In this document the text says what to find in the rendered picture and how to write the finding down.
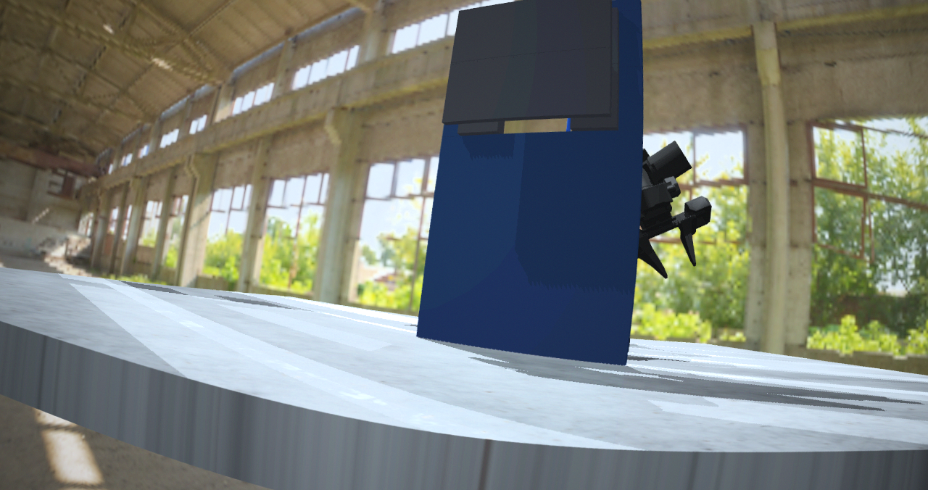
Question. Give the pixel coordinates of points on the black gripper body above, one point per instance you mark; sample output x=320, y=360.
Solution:
x=660, y=221

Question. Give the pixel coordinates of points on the blue flat panel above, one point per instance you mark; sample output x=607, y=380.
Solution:
x=534, y=237

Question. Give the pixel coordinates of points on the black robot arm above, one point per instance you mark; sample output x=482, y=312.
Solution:
x=660, y=171

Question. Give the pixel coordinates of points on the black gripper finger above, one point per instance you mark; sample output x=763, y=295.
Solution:
x=648, y=255
x=688, y=228

